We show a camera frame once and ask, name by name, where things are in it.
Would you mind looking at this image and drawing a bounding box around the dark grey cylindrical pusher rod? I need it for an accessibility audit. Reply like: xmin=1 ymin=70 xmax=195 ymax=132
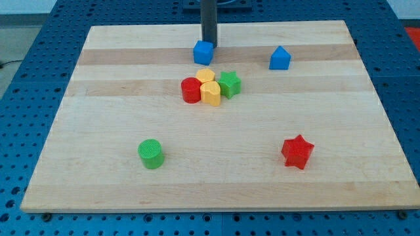
xmin=200 ymin=0 xmax=218 ymax=48

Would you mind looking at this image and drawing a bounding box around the blue cube block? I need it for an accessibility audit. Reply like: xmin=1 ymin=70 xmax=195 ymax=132
xmin=193 ymin=41 xmax=214 ymax=66

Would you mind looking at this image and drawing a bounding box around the yellow hexagon block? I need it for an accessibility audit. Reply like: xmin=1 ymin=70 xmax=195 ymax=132
xmin=196 ymin=68 xmax=215 ymax=84

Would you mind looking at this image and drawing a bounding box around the green star block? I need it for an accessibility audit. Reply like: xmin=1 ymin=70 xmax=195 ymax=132
xmin=218 ymin=71 xmax=242 ymax=99

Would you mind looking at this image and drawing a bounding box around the red cylinder block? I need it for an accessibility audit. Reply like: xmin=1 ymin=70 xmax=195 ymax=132
xmin=181 ymin=77 xmax=201 ymax=104

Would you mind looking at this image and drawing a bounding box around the yellow heart block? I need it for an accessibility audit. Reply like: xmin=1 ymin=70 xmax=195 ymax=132
xmin=200 ymin=81 xmax=221 ymax=106

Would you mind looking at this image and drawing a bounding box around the blue pentagon house block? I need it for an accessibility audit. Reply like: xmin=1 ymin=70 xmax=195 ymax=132
xmin=269 ymin=46 xmax=291 ymax=70

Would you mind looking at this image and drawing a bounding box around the light wooden board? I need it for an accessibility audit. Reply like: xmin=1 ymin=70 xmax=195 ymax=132
xmin=20 ymin=20 xmax=419 ymax=213

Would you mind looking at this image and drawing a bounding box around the green cylinder block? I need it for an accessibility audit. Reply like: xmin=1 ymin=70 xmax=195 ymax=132
xmin=137 ymin=139 xmax=165 ymax=169

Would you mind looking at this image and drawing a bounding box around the red star block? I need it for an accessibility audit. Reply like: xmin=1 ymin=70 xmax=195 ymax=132
xmin=281 ymin=134 xmax=314 ymax=170

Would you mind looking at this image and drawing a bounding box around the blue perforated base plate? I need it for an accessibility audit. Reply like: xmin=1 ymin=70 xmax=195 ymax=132
xmin=1 ymin=0 xmax=419 ymax=235

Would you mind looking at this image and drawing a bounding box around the black cable on floor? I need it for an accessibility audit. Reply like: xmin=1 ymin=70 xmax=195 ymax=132
xmin=0 ymin=59 xmax=22 ymax=69

